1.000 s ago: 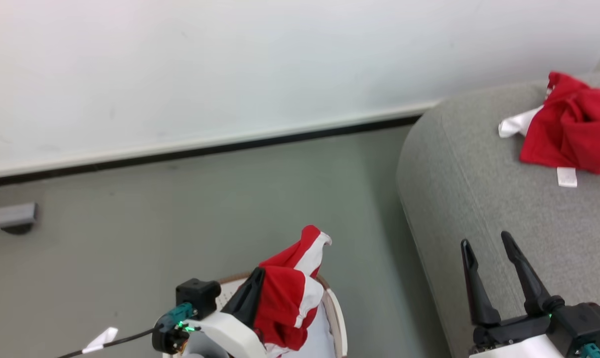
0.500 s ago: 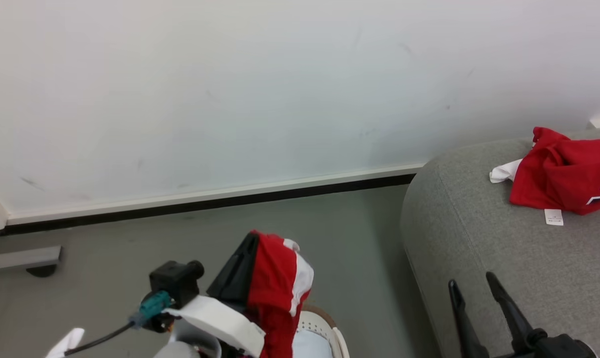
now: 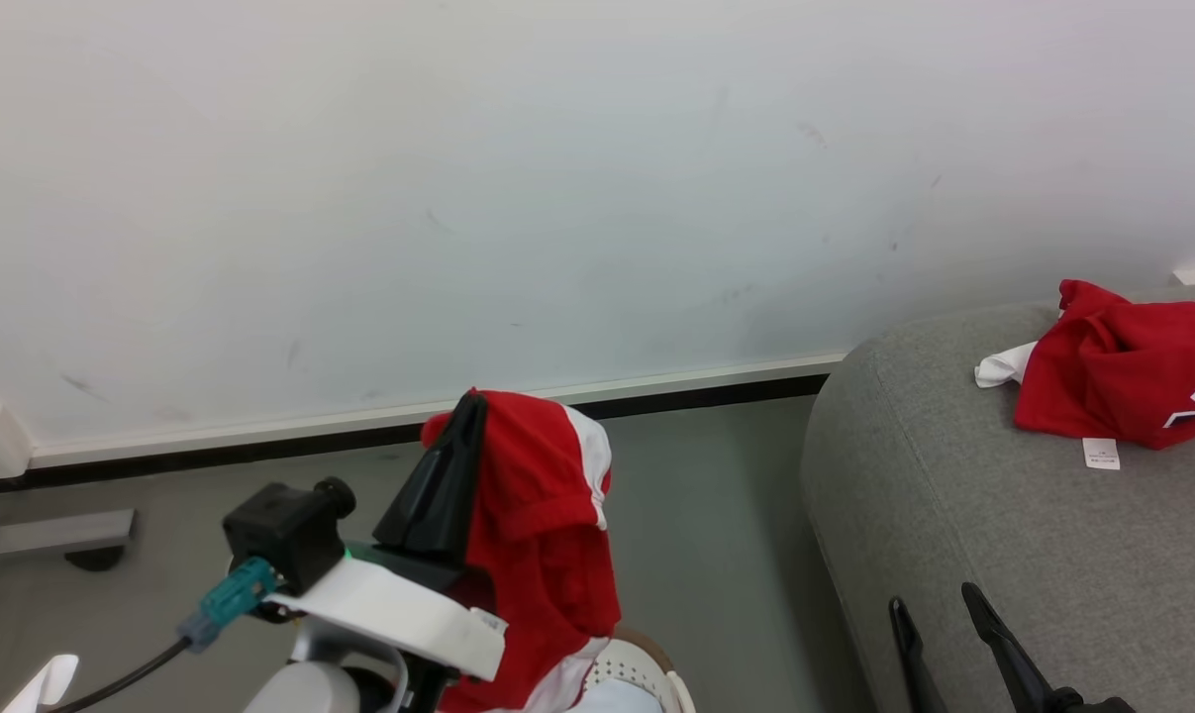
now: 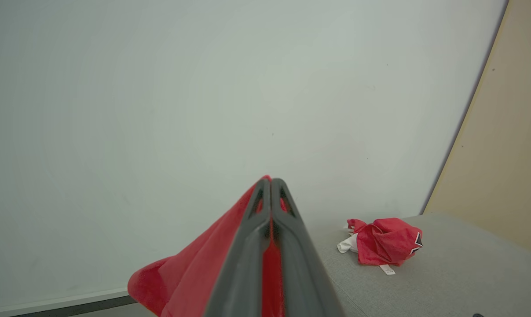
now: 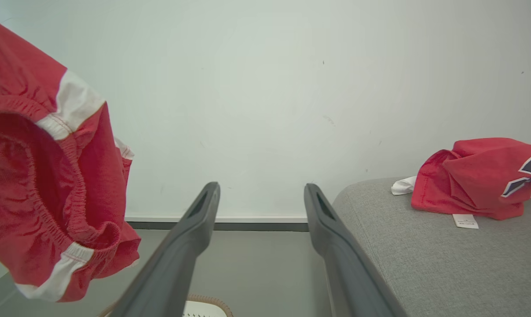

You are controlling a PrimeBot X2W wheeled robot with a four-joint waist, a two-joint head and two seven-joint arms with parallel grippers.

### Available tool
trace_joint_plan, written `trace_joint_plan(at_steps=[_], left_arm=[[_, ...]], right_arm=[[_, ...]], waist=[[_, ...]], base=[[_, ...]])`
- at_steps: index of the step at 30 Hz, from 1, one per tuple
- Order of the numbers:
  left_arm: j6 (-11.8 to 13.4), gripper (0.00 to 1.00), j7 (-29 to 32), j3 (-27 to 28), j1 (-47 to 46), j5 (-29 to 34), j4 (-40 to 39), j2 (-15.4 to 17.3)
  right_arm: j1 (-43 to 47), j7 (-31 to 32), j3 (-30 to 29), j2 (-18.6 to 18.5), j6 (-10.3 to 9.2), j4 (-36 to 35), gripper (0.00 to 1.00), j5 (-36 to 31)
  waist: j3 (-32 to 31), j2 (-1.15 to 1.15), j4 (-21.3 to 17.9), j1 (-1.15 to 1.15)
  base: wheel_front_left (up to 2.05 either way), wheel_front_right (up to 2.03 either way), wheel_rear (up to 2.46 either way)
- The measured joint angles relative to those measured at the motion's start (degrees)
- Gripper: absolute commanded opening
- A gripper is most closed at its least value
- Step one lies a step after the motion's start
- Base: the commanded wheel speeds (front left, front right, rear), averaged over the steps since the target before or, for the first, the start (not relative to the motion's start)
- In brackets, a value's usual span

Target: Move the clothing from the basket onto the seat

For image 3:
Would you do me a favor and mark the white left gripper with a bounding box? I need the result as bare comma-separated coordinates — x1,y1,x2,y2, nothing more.
263,390,508,684

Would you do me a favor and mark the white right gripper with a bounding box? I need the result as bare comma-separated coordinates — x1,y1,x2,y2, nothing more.
888,581,1141,713

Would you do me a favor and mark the red white garment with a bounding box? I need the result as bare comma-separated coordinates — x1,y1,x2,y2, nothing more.
973,278,1195,472
420,387,624,713

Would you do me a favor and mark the grey fabric sofa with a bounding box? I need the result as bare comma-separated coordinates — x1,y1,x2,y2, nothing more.
800,282,1195,713

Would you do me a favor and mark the white baseboard strip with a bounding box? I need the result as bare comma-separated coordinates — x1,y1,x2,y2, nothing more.
25,348,850,468

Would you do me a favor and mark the cream perforated laundry basket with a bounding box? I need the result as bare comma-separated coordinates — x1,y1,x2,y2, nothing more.
582,624,698,713

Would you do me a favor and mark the black round foot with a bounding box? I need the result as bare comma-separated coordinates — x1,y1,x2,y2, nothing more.
62,546,126,573

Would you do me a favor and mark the white flat tab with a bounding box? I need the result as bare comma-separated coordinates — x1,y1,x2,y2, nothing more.
1,653,81,713

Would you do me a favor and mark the black cable with teal plug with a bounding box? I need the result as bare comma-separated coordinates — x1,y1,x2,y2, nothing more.
45,556,280,713

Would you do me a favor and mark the grey metal frame bar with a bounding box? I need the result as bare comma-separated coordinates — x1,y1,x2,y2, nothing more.
0,508,138,558

